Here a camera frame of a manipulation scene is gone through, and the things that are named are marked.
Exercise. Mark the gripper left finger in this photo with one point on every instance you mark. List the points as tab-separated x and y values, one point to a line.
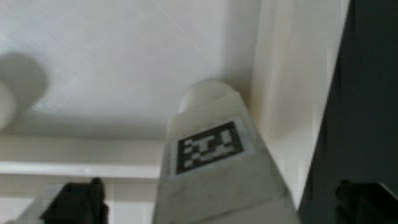
70	205

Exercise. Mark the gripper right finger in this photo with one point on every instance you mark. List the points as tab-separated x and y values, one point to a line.
367	203

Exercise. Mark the white leg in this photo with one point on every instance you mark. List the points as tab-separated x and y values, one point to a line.
222	186

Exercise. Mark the white square tabletop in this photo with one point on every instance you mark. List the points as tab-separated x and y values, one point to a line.
104	59

